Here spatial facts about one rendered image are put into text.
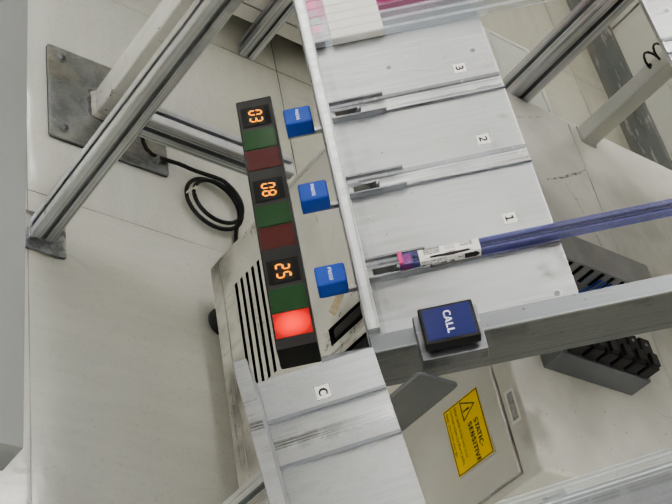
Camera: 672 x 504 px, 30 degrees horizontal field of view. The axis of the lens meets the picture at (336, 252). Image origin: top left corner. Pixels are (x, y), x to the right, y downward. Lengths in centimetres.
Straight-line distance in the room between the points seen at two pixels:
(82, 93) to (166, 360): 57
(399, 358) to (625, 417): 50
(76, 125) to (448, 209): 114
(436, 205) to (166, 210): 107
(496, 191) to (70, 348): 89
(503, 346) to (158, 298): 103
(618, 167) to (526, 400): 68
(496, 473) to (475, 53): 48
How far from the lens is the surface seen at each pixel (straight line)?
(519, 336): 118
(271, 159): 135
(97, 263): 210
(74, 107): 232
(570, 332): 120
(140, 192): 227
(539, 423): 146
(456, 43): 143
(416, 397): 115
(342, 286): 121
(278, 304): 122
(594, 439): 152
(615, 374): 159
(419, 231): 125
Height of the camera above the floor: 140
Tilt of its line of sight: 34 degrees down
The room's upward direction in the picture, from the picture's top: 45 degrees clockwise
